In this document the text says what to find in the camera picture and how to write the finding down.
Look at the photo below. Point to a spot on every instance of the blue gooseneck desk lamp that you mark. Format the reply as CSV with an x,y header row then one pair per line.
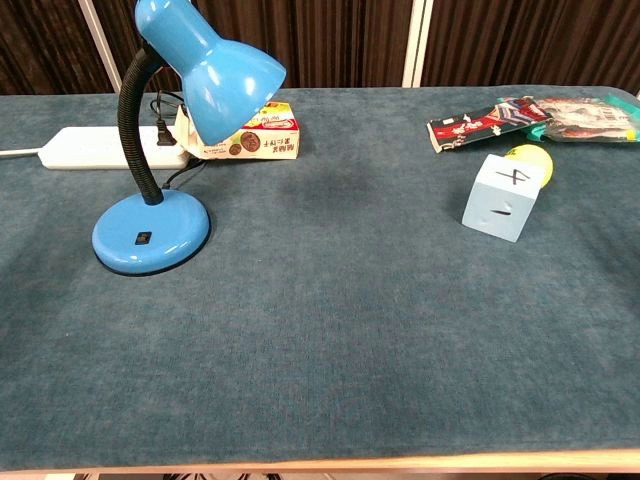
x,y
150,220

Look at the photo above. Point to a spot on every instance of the blue-grey velvet table cloth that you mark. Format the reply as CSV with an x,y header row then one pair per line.
x,y
320,325

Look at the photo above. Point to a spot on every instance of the white cookie box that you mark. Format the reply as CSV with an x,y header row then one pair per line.
x,y
270,142

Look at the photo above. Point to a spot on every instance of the light blue foam cube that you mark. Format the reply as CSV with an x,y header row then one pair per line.
x,y
502,200

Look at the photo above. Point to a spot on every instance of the dark red snack packet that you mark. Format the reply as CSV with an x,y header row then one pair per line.
x,y
475,127

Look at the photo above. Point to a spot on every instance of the yellow tennis ball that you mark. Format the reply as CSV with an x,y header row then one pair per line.
x,y
540,160

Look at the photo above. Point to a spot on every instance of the white power strip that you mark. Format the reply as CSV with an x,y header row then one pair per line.
x,y
90,147

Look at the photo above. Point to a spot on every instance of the dark brown curtain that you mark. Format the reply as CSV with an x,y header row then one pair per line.
x,y
530,40

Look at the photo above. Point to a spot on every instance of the clear green snack bag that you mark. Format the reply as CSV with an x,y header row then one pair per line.
x,y
590,122

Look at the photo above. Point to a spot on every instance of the white partition frame post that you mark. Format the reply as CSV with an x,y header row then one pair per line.
x,y
417,42
100,42

